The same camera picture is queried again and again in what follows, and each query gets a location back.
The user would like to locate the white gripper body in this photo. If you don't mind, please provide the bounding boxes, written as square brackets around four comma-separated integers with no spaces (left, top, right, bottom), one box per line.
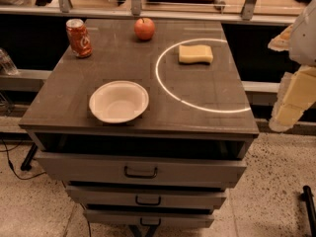
[289,0,316,66]

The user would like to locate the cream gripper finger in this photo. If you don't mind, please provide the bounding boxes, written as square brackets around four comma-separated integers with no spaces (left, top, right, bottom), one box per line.
[268,25,293,51]
[269,65,316,132]

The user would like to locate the yellow sponge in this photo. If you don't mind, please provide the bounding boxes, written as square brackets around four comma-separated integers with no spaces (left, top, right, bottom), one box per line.
[179,44,213,64]

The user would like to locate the white paper bowl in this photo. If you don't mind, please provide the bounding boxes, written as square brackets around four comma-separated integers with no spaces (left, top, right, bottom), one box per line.
[89,81,149,123]

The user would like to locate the black stand leg right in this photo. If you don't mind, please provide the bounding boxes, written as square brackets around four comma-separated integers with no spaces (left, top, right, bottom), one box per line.
[302,186,316,237]

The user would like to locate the black stand leg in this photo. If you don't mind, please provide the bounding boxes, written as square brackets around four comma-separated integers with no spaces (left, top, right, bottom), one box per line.
[302,186,316,237]
[20,143,38,171]

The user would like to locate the top grey drawer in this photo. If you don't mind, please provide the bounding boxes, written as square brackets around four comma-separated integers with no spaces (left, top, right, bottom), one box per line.
[37,152,246,189]

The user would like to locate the grey drawer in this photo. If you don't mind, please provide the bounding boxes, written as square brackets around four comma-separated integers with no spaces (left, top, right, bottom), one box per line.
[66,186,226,209]
[37,152,246,189]
[84,209,214,228]

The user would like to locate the red apple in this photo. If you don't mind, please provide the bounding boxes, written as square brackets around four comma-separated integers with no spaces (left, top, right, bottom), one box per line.
[134,18,155,40]

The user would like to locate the grey drawer cabinet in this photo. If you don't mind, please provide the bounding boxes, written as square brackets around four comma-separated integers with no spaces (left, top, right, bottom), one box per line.
[18,18,260,237]

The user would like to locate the middle grey drawer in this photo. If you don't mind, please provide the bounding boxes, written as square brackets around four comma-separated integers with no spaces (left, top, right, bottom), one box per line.
[66,186,226,209]

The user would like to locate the orange soda can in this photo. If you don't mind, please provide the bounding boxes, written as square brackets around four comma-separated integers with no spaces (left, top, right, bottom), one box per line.
[66,19,92,58]

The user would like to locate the bottom grey drawer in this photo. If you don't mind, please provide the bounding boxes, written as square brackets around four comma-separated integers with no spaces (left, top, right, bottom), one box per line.
[84,209,214,228]

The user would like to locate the clear plastic object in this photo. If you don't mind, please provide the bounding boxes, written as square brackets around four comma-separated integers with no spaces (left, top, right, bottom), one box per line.
[0,48,19,75]

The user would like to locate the black stand leg left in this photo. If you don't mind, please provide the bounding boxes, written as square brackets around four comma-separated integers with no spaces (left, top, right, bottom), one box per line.
[20,143,38,171]

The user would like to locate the black top drawer handle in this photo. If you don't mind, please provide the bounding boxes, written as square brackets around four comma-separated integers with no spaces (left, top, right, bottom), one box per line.
[123,166,158,179]

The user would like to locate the black drawer handle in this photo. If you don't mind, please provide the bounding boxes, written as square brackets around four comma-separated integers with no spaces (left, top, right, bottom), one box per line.
[135,196,161,206]
[139,218,161,227]
[123,166,158,179]

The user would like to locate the black middle drawer handle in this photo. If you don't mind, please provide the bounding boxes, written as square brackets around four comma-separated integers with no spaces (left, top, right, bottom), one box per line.
[135,196,161,206]

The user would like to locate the black bottom drawer handle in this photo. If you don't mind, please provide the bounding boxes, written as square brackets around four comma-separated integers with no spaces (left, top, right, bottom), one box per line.
[139,218,161,227]

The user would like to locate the black floor cable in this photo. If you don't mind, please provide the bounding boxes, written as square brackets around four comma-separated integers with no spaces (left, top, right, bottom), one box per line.
[0,138,47,182]

